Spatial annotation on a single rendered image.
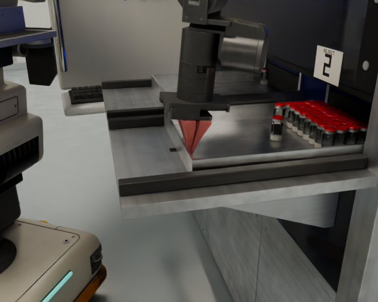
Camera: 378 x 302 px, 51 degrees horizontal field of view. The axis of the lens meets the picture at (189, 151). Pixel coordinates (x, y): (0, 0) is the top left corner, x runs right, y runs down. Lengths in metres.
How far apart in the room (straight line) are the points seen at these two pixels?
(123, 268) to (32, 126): 0.87
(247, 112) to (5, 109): 0.66
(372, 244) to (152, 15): 1.08
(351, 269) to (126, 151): 0.46
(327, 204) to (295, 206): 0.07
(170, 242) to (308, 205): 1.28
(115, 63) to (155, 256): 0.89
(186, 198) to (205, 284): 1.20
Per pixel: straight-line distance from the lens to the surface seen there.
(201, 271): 1.82
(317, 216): 0.79
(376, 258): 0.77
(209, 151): 0.72
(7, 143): 1.15
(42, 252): 1.54
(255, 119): 0.89
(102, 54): 1.49
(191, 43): 0.60
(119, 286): 1.77
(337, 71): 0.77
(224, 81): 1.22
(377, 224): 0.73
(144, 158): 0.70
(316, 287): 0.94
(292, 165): 0.64
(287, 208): 0.75
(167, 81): 1.18
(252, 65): 0.58
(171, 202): 0.57
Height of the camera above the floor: 1.16
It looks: 23 degrees down
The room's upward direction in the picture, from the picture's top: straight up
